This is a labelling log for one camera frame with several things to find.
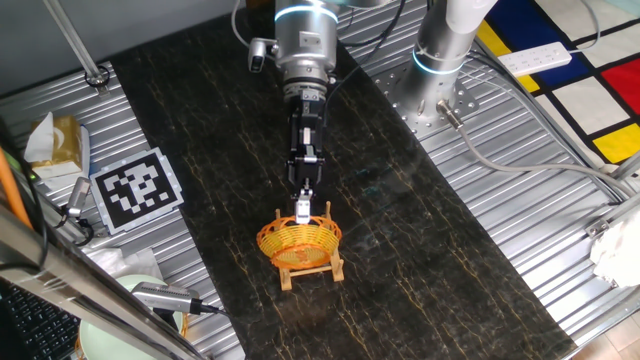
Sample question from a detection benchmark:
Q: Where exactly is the white crumpled cloth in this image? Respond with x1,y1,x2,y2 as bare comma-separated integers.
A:
588,209,640,289

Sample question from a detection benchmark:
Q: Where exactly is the grey power strip cable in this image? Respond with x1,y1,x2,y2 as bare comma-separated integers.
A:
568,0,601,54

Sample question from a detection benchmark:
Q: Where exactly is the black marble pattern mat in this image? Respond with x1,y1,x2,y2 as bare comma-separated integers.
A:
109,0,579,360

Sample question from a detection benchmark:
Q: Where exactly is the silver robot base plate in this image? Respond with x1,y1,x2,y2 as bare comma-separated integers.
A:
372,64,480,141

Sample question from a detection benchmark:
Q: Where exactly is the aluminium frame profile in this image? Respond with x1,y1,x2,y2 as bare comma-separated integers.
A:
584,149,640,239

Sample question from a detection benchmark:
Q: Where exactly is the silver camera on stand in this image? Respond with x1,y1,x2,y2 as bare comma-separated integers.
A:
131,281,201,316

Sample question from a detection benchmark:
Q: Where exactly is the black white marker board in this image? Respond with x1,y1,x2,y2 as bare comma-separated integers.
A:
88,146,185,236

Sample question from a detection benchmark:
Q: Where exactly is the black camera clamp mount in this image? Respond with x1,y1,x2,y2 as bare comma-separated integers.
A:
52,204,96,247

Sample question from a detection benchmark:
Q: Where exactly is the white crumpled plastic bag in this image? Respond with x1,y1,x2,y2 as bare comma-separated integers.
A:
82,247,166,281

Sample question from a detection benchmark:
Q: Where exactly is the colourful block pattern rug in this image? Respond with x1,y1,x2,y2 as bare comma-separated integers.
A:
474,0,640,166

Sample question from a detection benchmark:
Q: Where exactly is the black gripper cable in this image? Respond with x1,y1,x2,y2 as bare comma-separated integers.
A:
322,0,407,126

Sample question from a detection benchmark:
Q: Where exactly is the yellow tissue box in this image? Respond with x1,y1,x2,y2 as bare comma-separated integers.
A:
23,110,91,181

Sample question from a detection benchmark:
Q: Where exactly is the metal pole with clamp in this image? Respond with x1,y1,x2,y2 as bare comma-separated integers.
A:
42,0,111,97

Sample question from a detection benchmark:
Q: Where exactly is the grey conduit cable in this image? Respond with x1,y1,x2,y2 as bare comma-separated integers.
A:
435,98,639,197

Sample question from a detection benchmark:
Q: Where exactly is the black keyboard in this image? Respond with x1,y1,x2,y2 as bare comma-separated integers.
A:
0,282,81,360

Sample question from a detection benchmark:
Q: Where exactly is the thin wrist camera cable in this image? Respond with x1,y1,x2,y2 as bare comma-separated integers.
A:
230,0,252,50

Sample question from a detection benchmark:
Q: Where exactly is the pale green plate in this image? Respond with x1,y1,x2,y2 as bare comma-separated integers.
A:
78,273,185,360

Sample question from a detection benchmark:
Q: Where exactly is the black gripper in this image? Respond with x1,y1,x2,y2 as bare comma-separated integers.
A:
285,95,327,225

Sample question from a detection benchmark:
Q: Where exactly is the white power strip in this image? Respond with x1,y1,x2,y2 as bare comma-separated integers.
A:
497,41,574,79

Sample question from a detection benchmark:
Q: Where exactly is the black hanging cable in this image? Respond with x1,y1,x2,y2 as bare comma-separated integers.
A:
0,117,49,274

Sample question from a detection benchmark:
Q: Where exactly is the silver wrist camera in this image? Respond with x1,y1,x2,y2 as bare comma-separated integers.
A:
247,37,279,74

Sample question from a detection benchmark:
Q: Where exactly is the black camera cable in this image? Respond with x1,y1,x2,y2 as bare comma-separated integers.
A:
192,301,231,319

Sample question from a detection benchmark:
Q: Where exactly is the wooden dish rack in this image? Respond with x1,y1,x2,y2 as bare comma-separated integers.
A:
273,200,346,292

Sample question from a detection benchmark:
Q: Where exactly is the orange woven oval basket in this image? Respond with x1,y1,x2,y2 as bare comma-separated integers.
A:
255,213,344,272

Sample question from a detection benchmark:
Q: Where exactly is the small silver camera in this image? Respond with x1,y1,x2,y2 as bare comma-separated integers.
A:
66,176,94,219

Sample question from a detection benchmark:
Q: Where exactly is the shiny metal bar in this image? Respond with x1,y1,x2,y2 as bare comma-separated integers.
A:
0,204,211,360

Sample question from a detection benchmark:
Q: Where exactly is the orange tube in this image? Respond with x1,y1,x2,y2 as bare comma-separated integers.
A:
0,147,34,231

